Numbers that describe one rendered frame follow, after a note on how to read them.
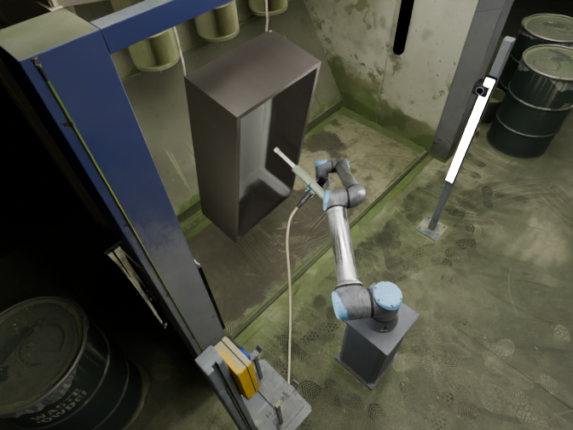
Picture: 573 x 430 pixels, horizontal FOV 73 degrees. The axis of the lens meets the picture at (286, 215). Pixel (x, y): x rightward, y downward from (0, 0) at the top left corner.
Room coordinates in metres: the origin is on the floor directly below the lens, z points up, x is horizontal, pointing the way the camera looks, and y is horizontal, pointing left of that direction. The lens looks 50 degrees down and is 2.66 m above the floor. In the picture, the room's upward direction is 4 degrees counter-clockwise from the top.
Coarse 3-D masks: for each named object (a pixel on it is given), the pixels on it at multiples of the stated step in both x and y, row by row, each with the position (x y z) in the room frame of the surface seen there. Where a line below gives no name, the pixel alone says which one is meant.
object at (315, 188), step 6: (276, 150) 1.93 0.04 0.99; (282, 156) 1.90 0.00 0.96; (288, 162) 1.86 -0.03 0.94; (294, 168) 1.81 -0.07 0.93; (300, 168) 1.82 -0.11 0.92; (300, 174) 1.78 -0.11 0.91; (306, 174) 1.78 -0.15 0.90; (306, 180) 1.74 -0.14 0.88; (312, 180) 1.75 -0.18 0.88; (312, 186) 1.71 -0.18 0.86; (318, 186) 1.70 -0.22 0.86; (312, 192) 1.69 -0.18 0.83; (318, 192) 1.67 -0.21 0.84; (306, 198) 1.68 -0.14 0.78; (300, 204) 1.67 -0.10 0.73
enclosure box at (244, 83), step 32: (224, 64) 1.77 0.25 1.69; (256, 64) 1.79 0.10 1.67; (288, 64) 1.81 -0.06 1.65; (320, 64) 1.85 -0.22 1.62; (192, 96) 1.64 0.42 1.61; (224, 96) 1.54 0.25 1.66; (256, 96) 1.56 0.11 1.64; (288, 96) 2.01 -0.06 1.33; (192, 128) 1.69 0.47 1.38; (224, 128) 1.49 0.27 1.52; (256, 128) 2.14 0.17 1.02; (288, 128) 2.02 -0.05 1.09; (224, 160) 1.53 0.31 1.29; (256, 160) 2.21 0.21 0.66; (224, 192) 1.58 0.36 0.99; (256, 192) 2.02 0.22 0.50; (288, 192) 2.04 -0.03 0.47; (224, 224) 1.64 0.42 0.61; (256, 224) 1.73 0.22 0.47
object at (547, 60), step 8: (536, 48) 3.22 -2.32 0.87; (544, 48) 3.22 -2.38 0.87; (552, 48) 3.21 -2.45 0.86; (560, 48) 3.20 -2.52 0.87; (528, 56) 3.10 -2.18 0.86; (536, 56) 3.09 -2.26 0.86; (544, 56) 3.08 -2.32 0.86; (552, 56) 3.08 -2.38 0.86; (560, 56) 3.07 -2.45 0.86; (568, 56) 3.06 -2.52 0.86; (536, 64) 2.97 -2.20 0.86; (544, 64) 2.96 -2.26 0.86; (552, 64) 2.96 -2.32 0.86; (560, 64) 2.95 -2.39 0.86; (568, 64) 2.94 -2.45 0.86; (544, 72) 2.85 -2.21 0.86; (552, 72) 2.84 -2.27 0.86; (560, 72) 2.83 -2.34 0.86; (568, 72) 2.83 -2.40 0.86
